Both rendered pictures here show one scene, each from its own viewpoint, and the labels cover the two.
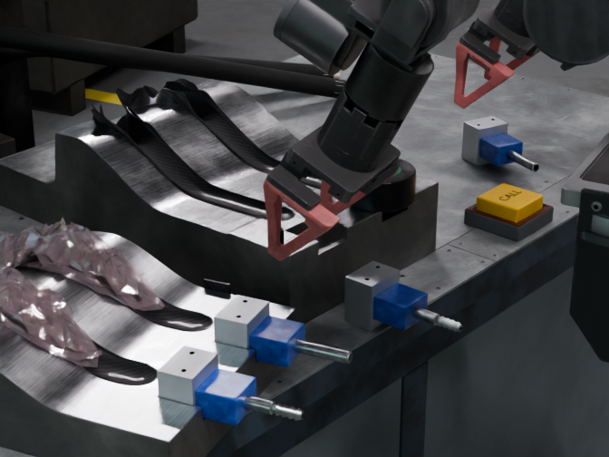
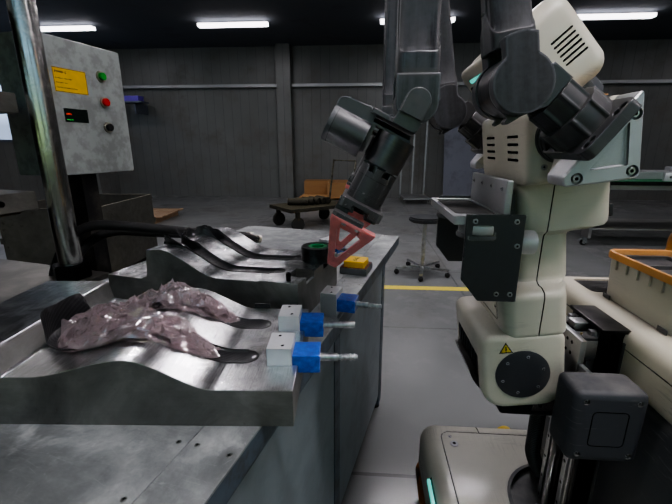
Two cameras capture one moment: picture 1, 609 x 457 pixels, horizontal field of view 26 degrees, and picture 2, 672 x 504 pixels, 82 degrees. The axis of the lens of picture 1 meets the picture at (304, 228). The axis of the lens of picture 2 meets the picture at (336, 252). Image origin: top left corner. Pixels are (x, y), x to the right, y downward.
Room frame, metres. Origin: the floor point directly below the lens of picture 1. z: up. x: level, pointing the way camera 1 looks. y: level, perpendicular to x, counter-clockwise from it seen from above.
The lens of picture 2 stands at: (0.52, 0.23, 1.16)
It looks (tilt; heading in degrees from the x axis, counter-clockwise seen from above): 15 degrees down; 337
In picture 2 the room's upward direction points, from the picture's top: straight up
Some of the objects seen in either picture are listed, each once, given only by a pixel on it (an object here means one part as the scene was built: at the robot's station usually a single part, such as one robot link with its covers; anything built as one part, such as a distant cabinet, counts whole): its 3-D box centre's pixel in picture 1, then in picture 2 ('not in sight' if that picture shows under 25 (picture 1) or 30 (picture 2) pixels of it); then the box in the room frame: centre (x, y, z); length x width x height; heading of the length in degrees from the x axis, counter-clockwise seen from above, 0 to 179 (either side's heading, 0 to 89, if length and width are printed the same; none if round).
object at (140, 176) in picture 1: (207, 177); (227, 265); (1.48, 0.12, 0.87); 0.50 x 0.26 x 0.14; 49
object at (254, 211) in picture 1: (209, 144); (228, 248); (1.46, 0.11, 0.92); 0.35 x 0.16 x 0.09; 49
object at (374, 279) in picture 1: (408, 308); (352, 303); (1.22, -0.11, 0.83); 0.13 x 0.05 x 0.05; 51
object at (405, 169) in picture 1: (380, 183); (317, 252); (1.36, -0.08, 0.91); 0.08 x 0.08 x 0.04
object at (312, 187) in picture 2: not in sight; (329, 191); (8.21, -2.94, 0.22); 1.21 x 0.83 x 0.44; 63
